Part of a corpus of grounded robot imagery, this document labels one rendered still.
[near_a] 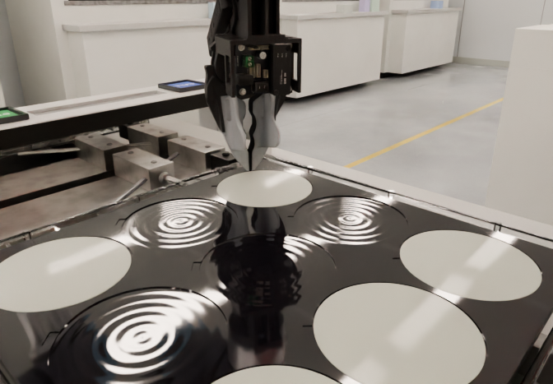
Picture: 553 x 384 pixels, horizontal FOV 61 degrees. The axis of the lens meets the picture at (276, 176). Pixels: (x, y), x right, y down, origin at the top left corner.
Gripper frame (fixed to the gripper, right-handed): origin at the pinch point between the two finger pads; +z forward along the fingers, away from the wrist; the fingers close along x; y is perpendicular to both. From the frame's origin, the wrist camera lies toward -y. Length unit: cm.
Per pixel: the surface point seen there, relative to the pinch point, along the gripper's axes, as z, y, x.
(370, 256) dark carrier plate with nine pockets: 1.3, 22.4, 3.1
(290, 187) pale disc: 1.3, 7.3, 2.4
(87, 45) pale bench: 14, -300, -22
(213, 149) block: 0.5, -6.0, -2.7
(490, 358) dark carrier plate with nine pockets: 1.3, 34.2, 3.7
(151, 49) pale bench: 21, -322, 22
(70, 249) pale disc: 1.3, 13.1, -18.8
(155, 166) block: 0.5, -2.0, -10.3
